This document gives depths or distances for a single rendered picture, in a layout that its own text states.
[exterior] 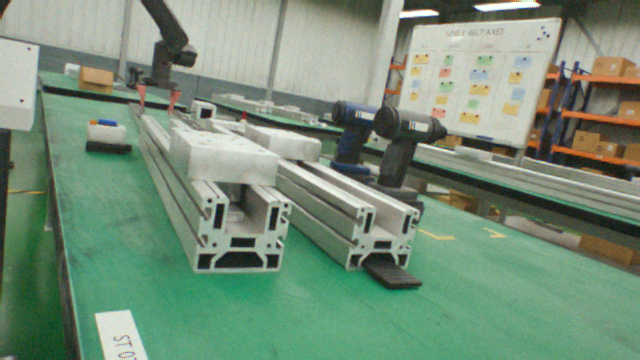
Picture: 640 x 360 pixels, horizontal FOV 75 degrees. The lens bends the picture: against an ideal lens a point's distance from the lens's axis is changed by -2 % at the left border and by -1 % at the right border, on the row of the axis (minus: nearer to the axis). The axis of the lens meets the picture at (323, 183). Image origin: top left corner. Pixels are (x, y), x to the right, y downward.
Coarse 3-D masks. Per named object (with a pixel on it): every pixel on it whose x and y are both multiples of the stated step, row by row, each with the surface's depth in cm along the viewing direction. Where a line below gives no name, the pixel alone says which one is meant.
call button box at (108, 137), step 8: (88, 128) 93; (96, 128) 94; (104, 128) 94; (112, 128) 95; (120, 128) 97; (88, 136) 93; (96, 136) 94; (104, 136) 95; (112, 136) 96; (120, 136) 96; (88, 144) 94; (96, 144) 95; (104, 144) 95; (112, 144) 96; (120, 144) 97; (128, 144) 101; (96, 152) 95; (104, 152) 96; (112, 152) 96; (120, 152) 97
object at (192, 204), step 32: (160, 128) 90; (160, 160) 73; (160, 192) 70; (192, 192) 48; (256, 192) 51; (192, 224) 47; (224, 224) 45; (256, 224) 50; (192, 256) 45; (224, 256) 49; (256, 256) 50
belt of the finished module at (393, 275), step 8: (368, 256) 58; (376, 256) 58; (384, 256) 59; (368, 264) 55; (376, 264) 55; (384, 264) 56; (392, 264) 57; (376, 272) 53; (384, 272) 53; (392, 272) 54; (400, 272) 54; (408, 272) 54; (384, 280) 51; (392, 280) 51; (400, 280) 51; (408, 280) 52; (416, 280) 52
